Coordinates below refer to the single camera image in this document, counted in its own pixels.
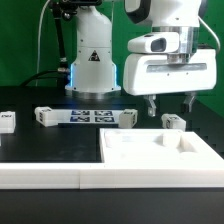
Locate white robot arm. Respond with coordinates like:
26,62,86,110
66,0,217,116

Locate white fence frame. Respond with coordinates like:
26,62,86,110
0,136,224,189

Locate white cable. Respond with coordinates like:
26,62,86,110
35,0,51,87

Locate black cables at base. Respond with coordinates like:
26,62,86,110
20,68,72,88

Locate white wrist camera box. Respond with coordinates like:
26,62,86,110
128,32,179,54

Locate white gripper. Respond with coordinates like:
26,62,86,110
123,49,217,117

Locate tag marker sheet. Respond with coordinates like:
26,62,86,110
57,109,122,124

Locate white square table top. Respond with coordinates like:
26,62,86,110
100,129,219,164

